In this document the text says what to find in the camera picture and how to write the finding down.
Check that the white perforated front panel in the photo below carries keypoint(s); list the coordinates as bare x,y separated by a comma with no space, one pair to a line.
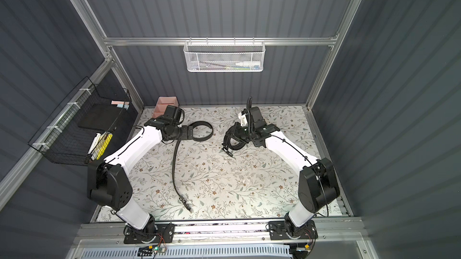
251,251

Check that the pink compartment storage box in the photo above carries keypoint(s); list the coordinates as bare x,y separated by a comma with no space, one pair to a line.
162,104

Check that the long black belt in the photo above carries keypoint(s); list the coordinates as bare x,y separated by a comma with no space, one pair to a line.
235,139

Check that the white wire mesh basket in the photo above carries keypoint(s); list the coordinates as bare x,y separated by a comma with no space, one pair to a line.
232,57

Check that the black belt with end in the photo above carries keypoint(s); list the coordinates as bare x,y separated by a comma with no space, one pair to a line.
199,131

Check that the aluminium front rail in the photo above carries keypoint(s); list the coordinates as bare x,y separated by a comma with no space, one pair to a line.
233,231

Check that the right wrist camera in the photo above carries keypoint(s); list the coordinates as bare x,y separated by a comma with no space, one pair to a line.
243,118

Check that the yellow marker in basket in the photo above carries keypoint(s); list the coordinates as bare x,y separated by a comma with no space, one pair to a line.
101,145

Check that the black wire wall basket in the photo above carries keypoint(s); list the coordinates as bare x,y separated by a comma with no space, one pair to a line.
99,108

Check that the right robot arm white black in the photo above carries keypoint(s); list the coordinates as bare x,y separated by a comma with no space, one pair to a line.
317,182

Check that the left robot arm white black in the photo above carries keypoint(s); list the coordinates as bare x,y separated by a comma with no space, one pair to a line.
108,183

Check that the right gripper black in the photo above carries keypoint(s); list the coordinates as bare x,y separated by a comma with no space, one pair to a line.
243,135

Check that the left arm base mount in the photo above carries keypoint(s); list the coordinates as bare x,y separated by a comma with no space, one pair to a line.
151,234

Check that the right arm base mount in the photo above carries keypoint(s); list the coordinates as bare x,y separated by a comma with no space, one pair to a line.
279,231

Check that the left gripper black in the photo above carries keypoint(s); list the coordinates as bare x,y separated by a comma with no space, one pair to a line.
185,132

